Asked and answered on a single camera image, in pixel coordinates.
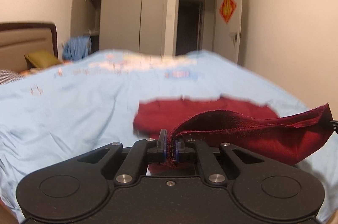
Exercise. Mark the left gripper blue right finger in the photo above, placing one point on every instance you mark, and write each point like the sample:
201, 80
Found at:
201, 155

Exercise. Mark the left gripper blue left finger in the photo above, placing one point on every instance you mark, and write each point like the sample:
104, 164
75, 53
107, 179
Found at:
137, 158

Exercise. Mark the dark red long-sleeve sweater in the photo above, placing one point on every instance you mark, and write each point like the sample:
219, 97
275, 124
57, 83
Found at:
256, 128

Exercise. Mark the blue clothes pile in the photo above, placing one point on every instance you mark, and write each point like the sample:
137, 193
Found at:
77, 48

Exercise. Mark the white bedroom door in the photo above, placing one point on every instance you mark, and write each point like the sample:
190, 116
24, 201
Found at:
222, 43

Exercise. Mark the light blue cartoon duvet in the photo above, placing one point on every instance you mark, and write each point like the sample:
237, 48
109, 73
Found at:
63, 131

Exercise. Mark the olive yellow pillow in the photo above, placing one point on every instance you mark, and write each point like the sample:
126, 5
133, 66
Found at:
42, 59

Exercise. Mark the grey built-in wardrobe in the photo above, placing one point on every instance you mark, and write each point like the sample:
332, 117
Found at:
135, 25

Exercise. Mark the red fu door decoration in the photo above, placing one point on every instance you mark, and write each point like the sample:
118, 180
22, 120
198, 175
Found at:
227, 9

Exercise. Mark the checkered pillow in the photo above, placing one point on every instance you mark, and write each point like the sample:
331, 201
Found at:
8, 76

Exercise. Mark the brown beige bed headboard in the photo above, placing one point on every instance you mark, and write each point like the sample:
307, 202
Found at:
21, 38

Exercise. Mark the black door handle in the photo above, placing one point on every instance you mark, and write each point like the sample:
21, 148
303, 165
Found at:
235, 38

